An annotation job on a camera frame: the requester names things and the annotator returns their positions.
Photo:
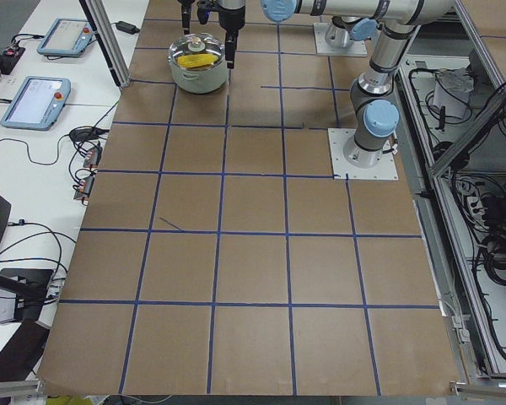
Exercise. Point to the far teach pendant tablet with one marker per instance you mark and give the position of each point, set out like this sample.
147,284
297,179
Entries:
66,38

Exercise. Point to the black monitor stand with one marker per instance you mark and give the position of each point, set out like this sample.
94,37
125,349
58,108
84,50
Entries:
23,291

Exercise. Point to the yellow corn cob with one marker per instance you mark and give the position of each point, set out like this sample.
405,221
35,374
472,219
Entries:
199,60

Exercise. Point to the aluminium frame post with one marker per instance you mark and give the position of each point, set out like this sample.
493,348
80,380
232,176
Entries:
94,11

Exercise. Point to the near teach pendant tablet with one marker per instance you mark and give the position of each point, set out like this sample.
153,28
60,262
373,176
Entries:
37,104

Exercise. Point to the clear glass pot lid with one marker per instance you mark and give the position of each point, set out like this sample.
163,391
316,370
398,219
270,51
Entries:
194,44

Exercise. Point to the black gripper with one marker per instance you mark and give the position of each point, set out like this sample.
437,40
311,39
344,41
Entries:
185,19
231,18

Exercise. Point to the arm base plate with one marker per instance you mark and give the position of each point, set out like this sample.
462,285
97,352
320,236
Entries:
350,162
334,41

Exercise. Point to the pale green cooking pot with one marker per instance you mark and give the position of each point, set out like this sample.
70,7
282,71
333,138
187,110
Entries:
202,81

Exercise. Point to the teach pendant tablet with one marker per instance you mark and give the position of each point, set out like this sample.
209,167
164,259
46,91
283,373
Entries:
66,38
37,104

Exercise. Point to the black power adapter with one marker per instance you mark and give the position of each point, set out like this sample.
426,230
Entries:
128,28

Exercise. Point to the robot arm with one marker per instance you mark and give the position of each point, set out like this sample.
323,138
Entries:
400,18
377,117

